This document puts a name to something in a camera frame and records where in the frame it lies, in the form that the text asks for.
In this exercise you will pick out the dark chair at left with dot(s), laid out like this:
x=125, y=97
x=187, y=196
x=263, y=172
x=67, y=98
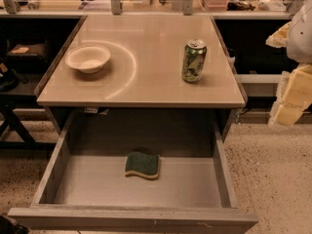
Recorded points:
x=23, y=64

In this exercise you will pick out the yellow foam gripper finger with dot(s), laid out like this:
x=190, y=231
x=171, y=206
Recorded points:
x=279, y=38
x=293, y=96

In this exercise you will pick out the grey open top drawer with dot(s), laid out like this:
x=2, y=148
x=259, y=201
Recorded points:
x=84, y=187

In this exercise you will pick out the grey counter cabinet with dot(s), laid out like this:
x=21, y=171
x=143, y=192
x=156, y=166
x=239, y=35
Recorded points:
x=145, y=66

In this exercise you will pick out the background long work bench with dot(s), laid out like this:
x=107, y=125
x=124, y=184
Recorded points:
x=262, y=9

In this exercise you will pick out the green soda can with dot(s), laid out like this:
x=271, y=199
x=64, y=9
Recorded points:
x=193, y=61

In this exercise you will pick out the green yellow sponge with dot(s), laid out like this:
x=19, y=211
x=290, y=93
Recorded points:
x=142, y=165

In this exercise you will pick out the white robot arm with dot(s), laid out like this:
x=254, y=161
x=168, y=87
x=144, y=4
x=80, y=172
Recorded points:
x=299, y=46

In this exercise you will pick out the white paper bowl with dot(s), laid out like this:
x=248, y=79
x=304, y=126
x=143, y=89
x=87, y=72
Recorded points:
x=88, y=58

